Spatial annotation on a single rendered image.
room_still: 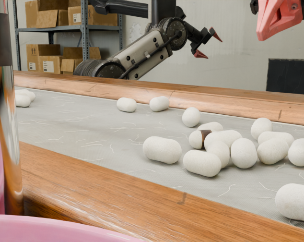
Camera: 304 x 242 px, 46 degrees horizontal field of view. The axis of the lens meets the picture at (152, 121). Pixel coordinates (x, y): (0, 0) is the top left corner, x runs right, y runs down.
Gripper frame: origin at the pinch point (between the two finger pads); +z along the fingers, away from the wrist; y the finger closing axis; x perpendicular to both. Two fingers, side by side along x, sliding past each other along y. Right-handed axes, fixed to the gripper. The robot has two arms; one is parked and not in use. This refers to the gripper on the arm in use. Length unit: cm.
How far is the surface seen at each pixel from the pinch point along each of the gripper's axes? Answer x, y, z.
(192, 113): 2.9, -5.0, 11.3
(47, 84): 11, -50, 4
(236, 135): -1.5, 4.0, 16.2
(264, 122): 2.3, 4.0, 11.5
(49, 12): 82, -262, -132
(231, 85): 149, -103, -128
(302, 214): -6.9, 12.8, 24.2
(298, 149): -1.4, 9.4, 16.3
